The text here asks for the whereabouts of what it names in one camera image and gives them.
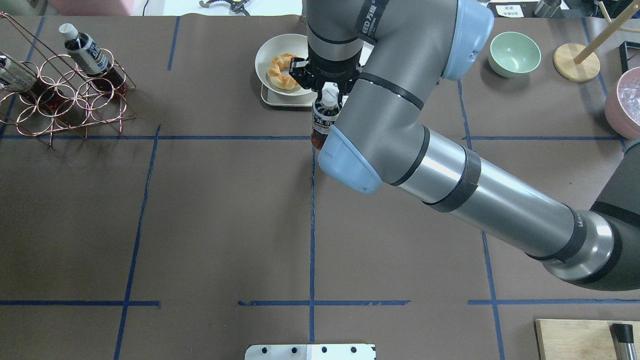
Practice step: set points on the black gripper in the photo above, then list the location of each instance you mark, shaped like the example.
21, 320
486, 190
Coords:
328, 73

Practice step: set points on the tea bottle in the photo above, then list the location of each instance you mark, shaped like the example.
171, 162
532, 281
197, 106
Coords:
92, 60
16, 77
325, 111

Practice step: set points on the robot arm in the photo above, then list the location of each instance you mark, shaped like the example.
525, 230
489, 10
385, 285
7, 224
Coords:
387, 56

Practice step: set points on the beige rabbit tray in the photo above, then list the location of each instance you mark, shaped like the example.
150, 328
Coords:
285, 97

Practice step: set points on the beige round plate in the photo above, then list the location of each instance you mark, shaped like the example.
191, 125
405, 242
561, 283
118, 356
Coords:
273, 61

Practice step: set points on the glazed twisted donut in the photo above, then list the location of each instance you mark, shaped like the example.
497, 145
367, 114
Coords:
277, 65

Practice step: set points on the mint green bowl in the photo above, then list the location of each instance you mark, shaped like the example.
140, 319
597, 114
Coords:
513, 55

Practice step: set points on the steel cup on black base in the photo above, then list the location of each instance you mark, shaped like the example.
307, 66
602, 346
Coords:
545, 9

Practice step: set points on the wooden stand with round base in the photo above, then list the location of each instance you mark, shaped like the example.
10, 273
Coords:
579, 63

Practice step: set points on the pink bowl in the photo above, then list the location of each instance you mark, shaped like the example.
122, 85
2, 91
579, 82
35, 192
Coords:
615, 115

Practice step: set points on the clear plastic ice cubes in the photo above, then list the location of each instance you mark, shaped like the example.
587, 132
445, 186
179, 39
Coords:
629, 98

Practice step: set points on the wooden cutting board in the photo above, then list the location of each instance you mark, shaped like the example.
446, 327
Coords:
571, 339

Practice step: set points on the copper wire bottle rack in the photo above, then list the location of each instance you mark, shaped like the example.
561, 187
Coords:
77, 107

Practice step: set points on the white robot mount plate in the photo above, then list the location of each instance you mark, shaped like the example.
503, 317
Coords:
331, 351

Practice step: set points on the black and steel knife handle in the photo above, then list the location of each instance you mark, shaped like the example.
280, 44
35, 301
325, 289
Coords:
623, 338

